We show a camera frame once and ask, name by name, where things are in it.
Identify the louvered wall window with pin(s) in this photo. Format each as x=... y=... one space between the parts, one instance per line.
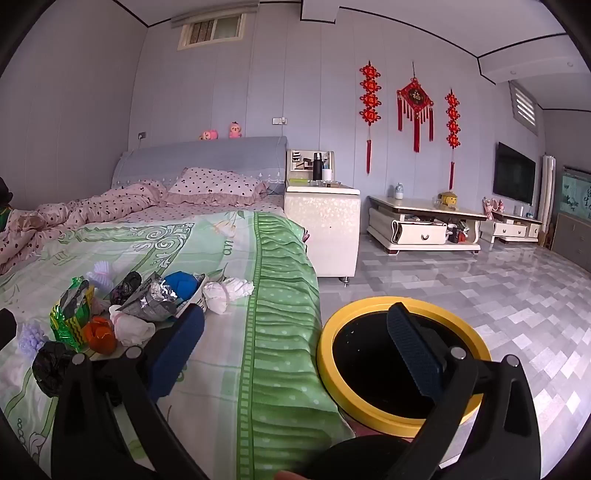
x=524 y=108

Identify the orange wrapper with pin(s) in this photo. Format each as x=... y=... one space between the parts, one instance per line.
x=99 y=337

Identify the white low TV stand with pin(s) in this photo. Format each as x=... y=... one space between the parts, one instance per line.
x=425 y=235

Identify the pink polka dot pillow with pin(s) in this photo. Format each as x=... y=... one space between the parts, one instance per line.
x=217 y=184

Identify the green floral bed sheet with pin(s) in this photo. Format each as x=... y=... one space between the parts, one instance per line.
x=277 y=323

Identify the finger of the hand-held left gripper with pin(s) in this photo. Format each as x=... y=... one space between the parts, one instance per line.
x=6 y=327

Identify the white tissue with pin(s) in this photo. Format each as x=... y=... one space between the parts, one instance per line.
x=134 y=330

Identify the red diamond tassel ornament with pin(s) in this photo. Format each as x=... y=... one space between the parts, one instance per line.
x=415 y=96

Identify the white cup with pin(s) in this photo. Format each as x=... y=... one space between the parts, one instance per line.
x=327 y=175

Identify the white standing air conditioner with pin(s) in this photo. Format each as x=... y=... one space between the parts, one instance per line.
x=548 y=194

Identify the green snack wrapper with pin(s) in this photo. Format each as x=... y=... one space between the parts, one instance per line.
x=69 y=323

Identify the grey-blue bed headboard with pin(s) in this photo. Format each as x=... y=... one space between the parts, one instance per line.
x=207 y=154

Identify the black garment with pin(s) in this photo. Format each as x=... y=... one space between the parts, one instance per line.
x=3 y=191

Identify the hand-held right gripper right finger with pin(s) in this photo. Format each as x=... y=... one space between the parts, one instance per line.
x=415 y=350

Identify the pink ornament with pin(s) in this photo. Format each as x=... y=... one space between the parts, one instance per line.
x=490 y=204

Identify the green leaf print cushion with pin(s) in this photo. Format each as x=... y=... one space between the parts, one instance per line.
x=3 y=217

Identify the fish tank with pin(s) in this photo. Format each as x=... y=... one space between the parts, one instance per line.
x=575 y=196

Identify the pink polka dot quilt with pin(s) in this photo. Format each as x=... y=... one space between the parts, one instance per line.
x=92 y=207

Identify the person's right hand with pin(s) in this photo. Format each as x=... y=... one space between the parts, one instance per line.
x=295 y=476

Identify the cream television cabinet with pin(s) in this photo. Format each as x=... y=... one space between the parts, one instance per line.
x=508 y=228

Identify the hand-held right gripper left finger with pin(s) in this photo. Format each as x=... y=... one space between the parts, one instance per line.
x=178 y=350

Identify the black bin with yellow rim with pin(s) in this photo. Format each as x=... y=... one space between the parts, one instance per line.
x=332 y=341

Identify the pink polka dot bed sheet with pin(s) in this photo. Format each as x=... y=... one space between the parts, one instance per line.
x=207 y=213

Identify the small wall window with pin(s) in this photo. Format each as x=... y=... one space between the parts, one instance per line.
x=212 y=30

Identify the glass tray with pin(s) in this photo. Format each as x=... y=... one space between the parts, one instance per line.
x=334 y=184

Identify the white printed foil wrapper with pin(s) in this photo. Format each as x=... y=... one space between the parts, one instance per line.
x=152 y=302

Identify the cream nightstand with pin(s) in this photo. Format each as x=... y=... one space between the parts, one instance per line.
x=323 y=221

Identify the purple foam fruit net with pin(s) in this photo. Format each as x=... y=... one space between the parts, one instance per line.
x=30 y=339

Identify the wall-mounted television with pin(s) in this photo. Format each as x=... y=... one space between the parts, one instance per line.
x=512 y=173

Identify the black thermos bottle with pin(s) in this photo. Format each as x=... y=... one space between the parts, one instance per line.
x=317 y=168

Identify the blue rubber glove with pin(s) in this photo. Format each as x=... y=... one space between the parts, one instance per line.
x=180 y=282

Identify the small white bottle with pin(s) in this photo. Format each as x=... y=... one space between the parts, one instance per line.
x=399 y=190

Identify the grey roller blind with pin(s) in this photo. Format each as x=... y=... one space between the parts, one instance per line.
x=217 y=11

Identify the yellow toy figure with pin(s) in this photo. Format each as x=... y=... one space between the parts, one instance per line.
x=448 y=199

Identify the grey cabinet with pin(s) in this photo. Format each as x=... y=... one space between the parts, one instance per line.
x=572 y=240

